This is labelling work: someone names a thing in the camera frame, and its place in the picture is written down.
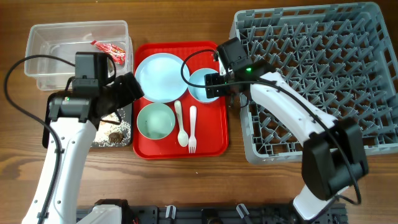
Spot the light blue bowl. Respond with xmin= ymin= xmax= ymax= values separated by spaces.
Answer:
xmin=188 ymin=68 xmax=218 ymax=103

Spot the mint green bowl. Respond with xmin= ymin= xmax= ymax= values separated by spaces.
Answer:
xmin=136 ymin=103 xmax=175 ymax=140

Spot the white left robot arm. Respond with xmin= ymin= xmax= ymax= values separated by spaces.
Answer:
xmin=22 ymin=72 xmax=144 ymax=223

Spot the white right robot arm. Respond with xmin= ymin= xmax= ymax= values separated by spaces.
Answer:
xmin=204 ymin=60 xmax=369 ymax=223

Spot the black food waste tray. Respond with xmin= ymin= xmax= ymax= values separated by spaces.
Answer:
xmin=45 ymin=91 xmax=132 ymax=147

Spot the clear plastic waste bin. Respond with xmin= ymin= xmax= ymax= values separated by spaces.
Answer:
xmin=24 ymin=20 xmax=133 ymax=91

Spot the grey plastic dishwasher rack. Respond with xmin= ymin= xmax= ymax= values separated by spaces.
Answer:
xmin=229 ymin=2 xmax=397 ymax=155

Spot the red snack wrapper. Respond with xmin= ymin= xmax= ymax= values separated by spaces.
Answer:
xmin=91 ymin=40 xmax=126 ymax=65

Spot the light blue plate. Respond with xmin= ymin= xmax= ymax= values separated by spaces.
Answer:
xmin=135 ymin=53 xmax=188 ymax=103

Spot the spilled white rice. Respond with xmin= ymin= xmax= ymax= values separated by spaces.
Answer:
xmin=91 ymin=110 xmax=131 ymax=147

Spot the brown food scrap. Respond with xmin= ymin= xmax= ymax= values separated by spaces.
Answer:
xmin=108 ymin=132 xmax=124 ymax=144

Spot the red plastic tray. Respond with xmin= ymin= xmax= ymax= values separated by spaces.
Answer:
xmin=132 ymin=41 xmax=228 ymax=159

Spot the white plastic fork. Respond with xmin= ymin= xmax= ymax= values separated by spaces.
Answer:
xmin=188 ymin=106 xmax=197 ymax=154

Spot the white plastic spoon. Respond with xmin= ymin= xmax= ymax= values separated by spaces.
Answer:
xmin=174 ymin=100 xmax=188 ymax=147

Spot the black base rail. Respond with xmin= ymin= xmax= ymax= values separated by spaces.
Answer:
xmin=76 ymin=198 xmax=348 ymax=224

